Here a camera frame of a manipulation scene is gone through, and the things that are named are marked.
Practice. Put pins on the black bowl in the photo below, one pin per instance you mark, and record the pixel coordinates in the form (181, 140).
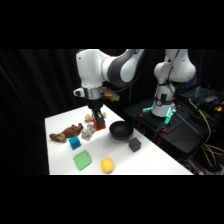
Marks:
(121, 130)

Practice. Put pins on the black robot stand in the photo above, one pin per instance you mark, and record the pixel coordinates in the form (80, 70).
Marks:
(173, 130)

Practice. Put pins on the blue cube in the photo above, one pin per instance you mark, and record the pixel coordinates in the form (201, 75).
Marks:
(75, 142)

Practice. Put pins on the brown plush dog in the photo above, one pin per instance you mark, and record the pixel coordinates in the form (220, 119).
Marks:
(66, 132)

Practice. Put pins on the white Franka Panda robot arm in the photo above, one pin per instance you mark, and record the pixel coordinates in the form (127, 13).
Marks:
(173, 70)

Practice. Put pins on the beige plush toy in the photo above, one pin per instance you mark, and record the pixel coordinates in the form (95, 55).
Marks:
(88, 117)

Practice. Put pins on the yellow lemon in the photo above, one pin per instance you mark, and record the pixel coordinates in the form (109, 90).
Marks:
(107, 165)

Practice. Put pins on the grey plush toy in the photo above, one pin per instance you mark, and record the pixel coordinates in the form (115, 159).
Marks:
(88, 131)

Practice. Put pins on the dark grey cube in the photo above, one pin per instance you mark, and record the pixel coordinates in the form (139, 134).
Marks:
(135, 144)

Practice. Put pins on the green block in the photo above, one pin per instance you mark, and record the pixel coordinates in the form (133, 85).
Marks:
(82, 160)

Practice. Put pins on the electronics box with lights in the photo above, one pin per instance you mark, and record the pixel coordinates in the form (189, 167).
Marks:
(204, 95)

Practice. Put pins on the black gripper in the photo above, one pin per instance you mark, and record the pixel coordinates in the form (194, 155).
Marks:
(94, 103)

